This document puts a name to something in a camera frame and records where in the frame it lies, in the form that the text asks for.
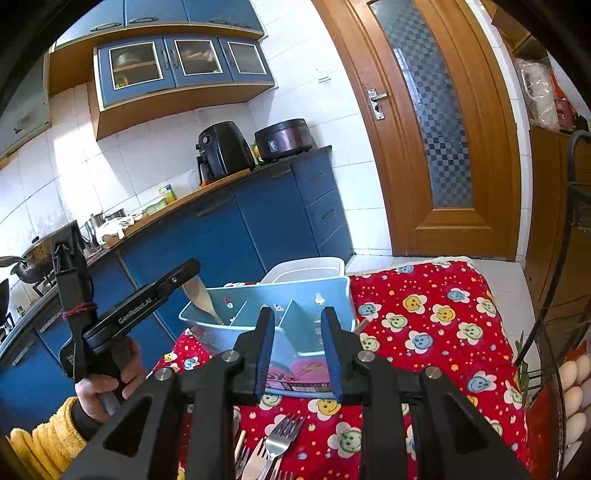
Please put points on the clear plastic bag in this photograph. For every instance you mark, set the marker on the clear plastic bag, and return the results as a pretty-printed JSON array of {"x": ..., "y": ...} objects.
[{"x": 535, "y": 92}]

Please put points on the blue base cabinets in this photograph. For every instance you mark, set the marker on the blue base cabinets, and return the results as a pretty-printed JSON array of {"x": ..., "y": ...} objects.
[{"x": 258, "y": 221}]

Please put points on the white plastic basket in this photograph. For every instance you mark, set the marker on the white plastic basket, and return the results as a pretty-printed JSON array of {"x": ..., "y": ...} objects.
[{"x": 304, "y": 267}]

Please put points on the person's left hand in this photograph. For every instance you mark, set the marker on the person's left hand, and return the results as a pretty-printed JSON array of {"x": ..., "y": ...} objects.
[{"x": 92, "y": 392}]

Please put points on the white cloth on counter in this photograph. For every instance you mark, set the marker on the white cloth on counter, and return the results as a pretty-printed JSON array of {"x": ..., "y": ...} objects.
[{"x": 115, "y": 228}]

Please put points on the yellow tin can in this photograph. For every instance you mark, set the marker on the yellow tin can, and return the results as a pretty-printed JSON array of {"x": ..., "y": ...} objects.
[{"x": 168, "y": 194}]

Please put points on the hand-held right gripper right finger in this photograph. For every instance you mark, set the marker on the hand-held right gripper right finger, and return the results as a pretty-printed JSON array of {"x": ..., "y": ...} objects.
[{"x": 330, "y": 350}]

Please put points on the pale beige chopstick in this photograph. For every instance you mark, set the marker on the pale beige chopstick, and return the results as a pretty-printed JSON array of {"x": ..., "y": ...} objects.
[{"x": 240, "y": 443}]

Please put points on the beige fork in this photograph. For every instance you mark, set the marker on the beige fork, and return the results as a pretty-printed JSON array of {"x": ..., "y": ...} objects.
[{"x": 259, "y": 464}]

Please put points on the gas stove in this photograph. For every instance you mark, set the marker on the gas stove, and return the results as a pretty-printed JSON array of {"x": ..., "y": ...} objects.
[{"x": 46, "y": 284}]

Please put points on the red smiley flower cloth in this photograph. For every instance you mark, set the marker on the red smiley flower cloth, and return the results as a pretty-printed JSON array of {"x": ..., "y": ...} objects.
[{"x": 438, "y": 332}]

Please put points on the blue wall cabinet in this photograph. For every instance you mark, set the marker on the blue wall cabinet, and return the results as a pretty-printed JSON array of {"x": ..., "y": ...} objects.
[{"x": 184, "y": 69}]

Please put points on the dark rice cooker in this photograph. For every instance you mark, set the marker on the dark rice cooker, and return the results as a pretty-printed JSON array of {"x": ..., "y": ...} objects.
[{"x": 286, "y": 138}]

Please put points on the wooden spoon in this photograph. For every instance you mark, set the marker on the wooden spoon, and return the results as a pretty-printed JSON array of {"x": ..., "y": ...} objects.
[{"x": 201, "y": 297}]

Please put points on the large metal fork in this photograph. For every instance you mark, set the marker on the large metal fork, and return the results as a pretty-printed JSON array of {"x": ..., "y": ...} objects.
[{"x": 279, "y": 438}]

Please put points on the range hood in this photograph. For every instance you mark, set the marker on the range hood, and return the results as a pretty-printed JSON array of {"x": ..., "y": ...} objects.
[{"x": 23, "y": 110}]

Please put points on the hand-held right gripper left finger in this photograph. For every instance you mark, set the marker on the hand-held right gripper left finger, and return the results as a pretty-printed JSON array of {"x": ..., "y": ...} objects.
[{"x": 265, "y": 350}]

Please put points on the wooden door with glass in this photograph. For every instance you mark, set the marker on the wooden door with glass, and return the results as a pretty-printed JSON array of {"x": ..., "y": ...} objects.
[{"x": 443, "y": 138}]

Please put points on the pile of eggs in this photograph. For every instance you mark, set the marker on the pile of eggs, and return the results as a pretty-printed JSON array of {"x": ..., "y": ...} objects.
[{"x": 575, "y": 397}]

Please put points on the white wall switch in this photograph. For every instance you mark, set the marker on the white wall switch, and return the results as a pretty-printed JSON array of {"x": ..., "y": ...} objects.
[{"x": 324, "y": 76}]

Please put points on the black air fryer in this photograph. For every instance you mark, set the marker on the black air fryer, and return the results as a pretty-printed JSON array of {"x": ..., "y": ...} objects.
[{"x": 224, "y": 150}]

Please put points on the light blue utensil box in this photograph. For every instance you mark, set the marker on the light blue utensil box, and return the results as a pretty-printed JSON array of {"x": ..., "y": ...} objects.
[{"x": 300, "y": 295}]

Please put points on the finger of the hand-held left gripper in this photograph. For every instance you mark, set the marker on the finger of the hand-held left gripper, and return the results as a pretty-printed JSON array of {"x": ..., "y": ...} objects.
[{"x": 173, "y": 279}]

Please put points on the metal kettle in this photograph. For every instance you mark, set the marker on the metal kettle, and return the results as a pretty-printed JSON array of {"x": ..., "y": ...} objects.
[{"x": 94, "y": 230}]

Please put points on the black wok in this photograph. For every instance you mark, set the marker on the black wok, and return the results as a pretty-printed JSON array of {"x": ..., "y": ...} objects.
[{"x": 32, "y": 261}]

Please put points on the person's left forearm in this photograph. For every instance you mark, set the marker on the person's left forearm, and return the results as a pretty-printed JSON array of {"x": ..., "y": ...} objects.
[{"x": 46, "y": 443}]

